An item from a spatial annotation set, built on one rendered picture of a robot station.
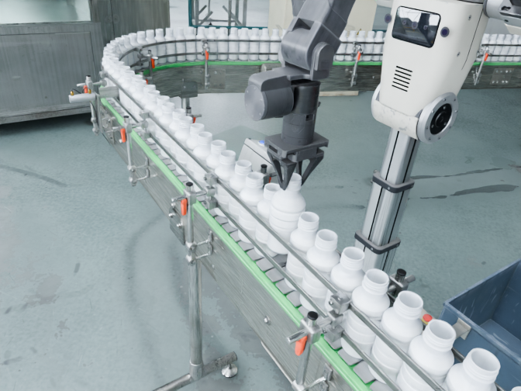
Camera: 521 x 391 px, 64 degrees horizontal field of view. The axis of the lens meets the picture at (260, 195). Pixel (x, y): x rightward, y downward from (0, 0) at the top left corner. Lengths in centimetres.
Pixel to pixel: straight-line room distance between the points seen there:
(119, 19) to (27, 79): 232
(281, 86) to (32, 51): 338
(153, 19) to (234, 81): 379
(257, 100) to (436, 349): 44
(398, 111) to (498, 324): 66
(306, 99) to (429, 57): 61
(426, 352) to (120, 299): 183
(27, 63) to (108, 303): 231
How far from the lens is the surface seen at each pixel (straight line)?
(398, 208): 152
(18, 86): 400
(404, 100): 131
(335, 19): 70
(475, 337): 103
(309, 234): 79
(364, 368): 78
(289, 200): 79
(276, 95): 66
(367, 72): 277
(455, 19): 123
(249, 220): 93
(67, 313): 229
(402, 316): 67
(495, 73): 335
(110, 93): 170
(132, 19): 609
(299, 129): 72
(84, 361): 208
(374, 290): 69
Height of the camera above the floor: 160
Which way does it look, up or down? 32 degrees down
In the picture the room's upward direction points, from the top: 5 degrees clockwise
